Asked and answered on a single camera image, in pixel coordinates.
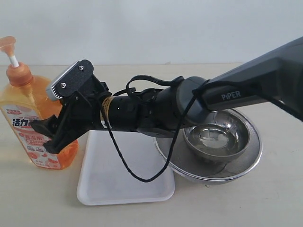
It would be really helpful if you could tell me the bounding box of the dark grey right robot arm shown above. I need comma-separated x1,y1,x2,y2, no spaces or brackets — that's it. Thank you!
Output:
30,38,303,154

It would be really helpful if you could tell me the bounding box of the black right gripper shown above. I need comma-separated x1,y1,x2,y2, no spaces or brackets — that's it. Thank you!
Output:
31,77,111,154

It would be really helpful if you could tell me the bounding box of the small steel bowl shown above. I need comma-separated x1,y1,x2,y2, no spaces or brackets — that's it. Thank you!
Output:
183,109,250,162

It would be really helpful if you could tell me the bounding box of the white rectangular tray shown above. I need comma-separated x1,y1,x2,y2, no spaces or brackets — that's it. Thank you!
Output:
77,131,175,206

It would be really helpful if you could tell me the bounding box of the steel mesh colander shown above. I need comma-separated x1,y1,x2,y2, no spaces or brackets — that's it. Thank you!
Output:
154,109,263,184

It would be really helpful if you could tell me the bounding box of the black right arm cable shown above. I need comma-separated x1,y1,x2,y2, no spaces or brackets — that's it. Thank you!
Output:
93,75,303,183

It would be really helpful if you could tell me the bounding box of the orange pump soap bottle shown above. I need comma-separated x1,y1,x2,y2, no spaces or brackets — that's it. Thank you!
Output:
0,36,79,170

